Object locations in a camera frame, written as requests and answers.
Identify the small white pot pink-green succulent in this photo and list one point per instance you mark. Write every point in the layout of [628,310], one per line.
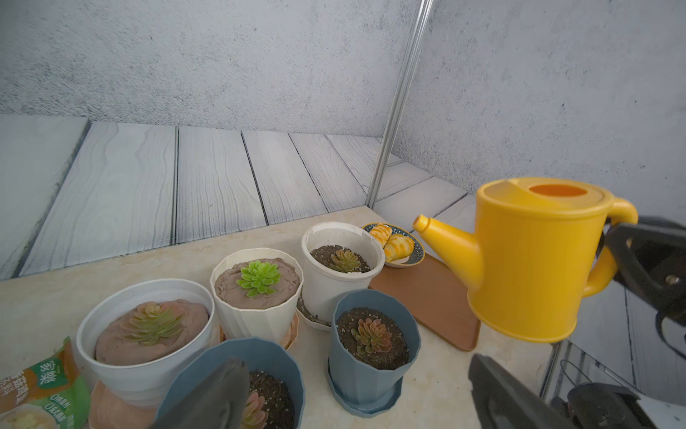
[138,340]

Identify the yellow bread roll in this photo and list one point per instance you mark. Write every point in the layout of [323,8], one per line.
[381,233]
[398,246]

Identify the yellow watering can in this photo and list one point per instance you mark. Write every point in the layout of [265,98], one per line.
[533,255]

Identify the front aluminium rail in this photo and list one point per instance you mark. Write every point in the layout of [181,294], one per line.
[570,366]

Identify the right aluminium frame post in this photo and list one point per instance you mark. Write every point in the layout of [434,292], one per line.
[405,78]

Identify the pink saucer under small pot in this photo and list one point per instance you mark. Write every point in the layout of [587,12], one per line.
[109,411]

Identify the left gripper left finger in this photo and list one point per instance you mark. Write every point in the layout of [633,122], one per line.
[213,400]

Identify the white pot bright green succulent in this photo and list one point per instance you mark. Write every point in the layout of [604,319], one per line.
[256,293]

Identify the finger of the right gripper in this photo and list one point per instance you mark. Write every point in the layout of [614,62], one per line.
[619,241]

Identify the yellow bread roll upper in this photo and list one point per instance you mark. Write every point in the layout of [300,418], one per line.
[381,233]

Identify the blue patterned plate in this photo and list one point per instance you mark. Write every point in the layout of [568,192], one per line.
[414,259]

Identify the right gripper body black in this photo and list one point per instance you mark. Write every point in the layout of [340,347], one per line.
[659,251]

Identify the brown tray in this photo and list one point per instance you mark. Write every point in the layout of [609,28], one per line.
[435,298]

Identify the large white round pot succulent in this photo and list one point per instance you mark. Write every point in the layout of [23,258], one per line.
[339,259]

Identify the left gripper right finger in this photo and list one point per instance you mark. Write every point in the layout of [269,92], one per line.
[501,401]

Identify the yellow bread roll lower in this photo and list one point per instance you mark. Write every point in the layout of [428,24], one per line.
[398,246]

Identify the green orange snack packet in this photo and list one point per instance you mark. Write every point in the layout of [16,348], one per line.
[49,394]

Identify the blue pot red succulent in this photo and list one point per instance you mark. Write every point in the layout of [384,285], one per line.
[373,342]

